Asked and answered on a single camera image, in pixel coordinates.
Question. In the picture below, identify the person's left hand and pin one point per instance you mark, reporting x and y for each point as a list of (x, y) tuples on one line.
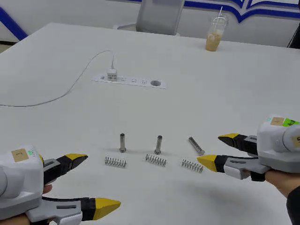
[(14, 220)]

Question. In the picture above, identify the white power strip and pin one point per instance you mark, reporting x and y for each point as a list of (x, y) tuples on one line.
[(140, 82)]

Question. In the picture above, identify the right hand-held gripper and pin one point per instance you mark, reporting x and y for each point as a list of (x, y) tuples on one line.
[(279, 145)]

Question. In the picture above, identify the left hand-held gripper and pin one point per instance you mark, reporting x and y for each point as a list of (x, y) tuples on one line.
[(20, 178)]

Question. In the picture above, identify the steel metal pin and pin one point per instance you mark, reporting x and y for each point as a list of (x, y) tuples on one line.
[(122, 143), (196, 146), (158, 145)]

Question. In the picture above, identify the person's right hand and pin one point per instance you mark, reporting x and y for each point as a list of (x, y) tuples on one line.
[(281, 181)]

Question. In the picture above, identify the metal coil spring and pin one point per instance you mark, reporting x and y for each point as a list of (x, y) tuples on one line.
[(115, 162), (155, 160), (192, 166)]

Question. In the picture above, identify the grey office chair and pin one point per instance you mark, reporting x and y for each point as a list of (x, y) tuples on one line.
[(159, 16)]

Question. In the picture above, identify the plastic cup with iced coffee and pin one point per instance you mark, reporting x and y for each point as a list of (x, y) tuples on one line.
[(214, 38)]

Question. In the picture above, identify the white charger plug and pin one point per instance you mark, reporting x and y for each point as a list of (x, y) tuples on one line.
[(112, 73)]

